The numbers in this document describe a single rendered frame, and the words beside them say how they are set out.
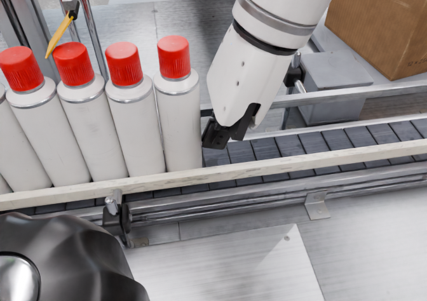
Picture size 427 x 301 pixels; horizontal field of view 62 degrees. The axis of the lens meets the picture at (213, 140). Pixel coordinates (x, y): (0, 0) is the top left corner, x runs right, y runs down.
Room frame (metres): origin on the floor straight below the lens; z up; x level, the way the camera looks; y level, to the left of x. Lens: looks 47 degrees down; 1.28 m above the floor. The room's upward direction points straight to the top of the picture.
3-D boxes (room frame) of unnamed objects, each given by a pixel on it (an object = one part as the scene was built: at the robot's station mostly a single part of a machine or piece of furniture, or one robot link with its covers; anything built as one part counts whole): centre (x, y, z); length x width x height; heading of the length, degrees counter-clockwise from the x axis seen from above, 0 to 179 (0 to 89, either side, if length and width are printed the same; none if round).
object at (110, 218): (0.22, 0.11, 0.89); 0.03 x 0.03 x 0.12; 10
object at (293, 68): (0.42, -0.13, 0.91); 0.07 x 0.03 x 0.16; 10
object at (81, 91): (0.31, 0.14, 0.98); 0.05 x 0.05 x 0.20
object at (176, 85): (0.32, 0.04, 0.98); 0.05 x 0.05 x 0.20
